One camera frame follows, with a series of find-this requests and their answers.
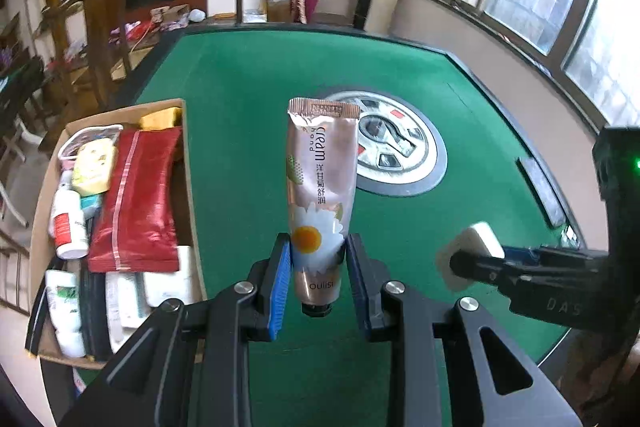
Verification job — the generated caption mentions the silver metal tray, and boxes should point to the silver metal tray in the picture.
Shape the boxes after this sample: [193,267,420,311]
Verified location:
[516,155,572,229]

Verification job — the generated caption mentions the white bottle green print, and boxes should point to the white bottle green print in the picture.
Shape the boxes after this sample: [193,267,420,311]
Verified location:
[45,269,86,358]

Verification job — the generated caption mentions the rose gold hand cream tube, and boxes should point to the rose gold hand cream tube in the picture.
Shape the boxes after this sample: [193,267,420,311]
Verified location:
[287,97,361,319]

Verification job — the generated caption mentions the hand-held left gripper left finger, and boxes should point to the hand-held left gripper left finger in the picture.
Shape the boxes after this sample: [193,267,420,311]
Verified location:
[59,232,293,427]

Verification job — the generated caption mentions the white charger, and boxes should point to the white charger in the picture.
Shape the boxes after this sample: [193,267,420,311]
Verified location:
[435,222,506,293]

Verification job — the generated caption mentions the mustard yellow packet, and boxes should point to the mustard yellow packet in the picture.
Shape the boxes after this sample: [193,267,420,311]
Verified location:
[139,107,182,130]

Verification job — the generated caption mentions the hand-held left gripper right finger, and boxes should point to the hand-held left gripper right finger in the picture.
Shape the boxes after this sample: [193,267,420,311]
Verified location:
[346,233,583,427]

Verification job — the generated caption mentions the round grey table centre panel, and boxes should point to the round grey table centre panel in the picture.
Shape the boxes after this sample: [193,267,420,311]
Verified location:
[320,89,448,196]

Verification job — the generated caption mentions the pink white pouch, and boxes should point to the pink white pouch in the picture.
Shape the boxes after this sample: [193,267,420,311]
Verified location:
[57,124,124,168]

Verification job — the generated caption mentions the cardboard box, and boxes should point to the cardboard box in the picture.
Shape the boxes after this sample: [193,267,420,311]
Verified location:
[25,98,208,365]

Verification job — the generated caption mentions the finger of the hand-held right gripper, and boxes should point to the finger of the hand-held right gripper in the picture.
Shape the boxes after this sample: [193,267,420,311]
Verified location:
[449,252,522,291]
[502,247,609,269]

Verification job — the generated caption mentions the red foil packet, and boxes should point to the red foil packet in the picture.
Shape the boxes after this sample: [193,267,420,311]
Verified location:
[87,127,183,274]

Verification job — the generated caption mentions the white pill bottle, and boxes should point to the white pill bottle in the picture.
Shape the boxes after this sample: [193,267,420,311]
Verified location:
[49,188,91,259]

